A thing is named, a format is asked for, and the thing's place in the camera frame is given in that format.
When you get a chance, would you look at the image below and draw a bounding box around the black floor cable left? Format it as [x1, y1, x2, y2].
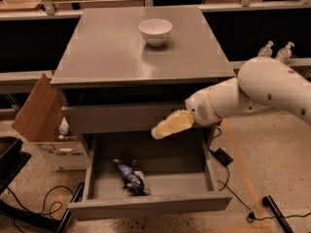
[6, 184, 76, 233]

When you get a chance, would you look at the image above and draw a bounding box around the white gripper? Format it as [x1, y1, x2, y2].
[152, 88, 217, 140]

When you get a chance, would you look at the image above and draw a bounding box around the black bin at left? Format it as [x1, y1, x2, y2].
[0, 137, 31, 194]

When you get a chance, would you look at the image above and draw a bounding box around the blue chip bag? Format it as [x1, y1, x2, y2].
[114, 159, 151, 196]

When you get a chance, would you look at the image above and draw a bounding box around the open cardboard box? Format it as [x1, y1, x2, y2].
[12, 74, 88, 171]

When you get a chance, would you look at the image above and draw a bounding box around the black floor cable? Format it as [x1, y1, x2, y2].
[212, 126, 311, 224]
[6, 184, 76, 233]

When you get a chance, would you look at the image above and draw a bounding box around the white ceramic bowl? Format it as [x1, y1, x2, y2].
[139, 18, 173, 47]

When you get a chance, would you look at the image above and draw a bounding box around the closed grey upper drawer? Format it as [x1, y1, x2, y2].
[62, 101, 185, 134]

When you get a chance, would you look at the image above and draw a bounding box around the clear pump bottle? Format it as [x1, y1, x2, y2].
[276, 42, 294, 63]
[258, 41, 274, 57]

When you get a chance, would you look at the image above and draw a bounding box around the left clear pump bottle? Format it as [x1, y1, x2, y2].
[258, 41, 274, 57]

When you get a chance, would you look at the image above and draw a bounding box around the black power adapter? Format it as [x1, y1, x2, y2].
[211, 149, 233, 167]

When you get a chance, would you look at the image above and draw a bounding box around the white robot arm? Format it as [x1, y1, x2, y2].
[152, 56, 311, 140]

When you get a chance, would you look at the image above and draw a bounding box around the black floor cable right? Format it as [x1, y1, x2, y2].
[212, 126, 311, 224]

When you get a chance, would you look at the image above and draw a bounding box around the white bottle in box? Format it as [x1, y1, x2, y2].
[58, 117, 69, 135]

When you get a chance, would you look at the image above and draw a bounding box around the right clear pump bottle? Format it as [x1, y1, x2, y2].
[276, 42, 294, 63]

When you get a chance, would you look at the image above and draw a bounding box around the open grey drawer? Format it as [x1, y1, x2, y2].
[69, 128, 232, 220]

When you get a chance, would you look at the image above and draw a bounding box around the grey drawer cabinet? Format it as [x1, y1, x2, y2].
[50, 5, 237, 144]

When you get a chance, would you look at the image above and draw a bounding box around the black stand base left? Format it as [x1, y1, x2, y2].
[0, 182, 86, 233]

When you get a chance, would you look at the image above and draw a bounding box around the black table leg foot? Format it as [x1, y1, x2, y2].
[261, 195, 294, 233]

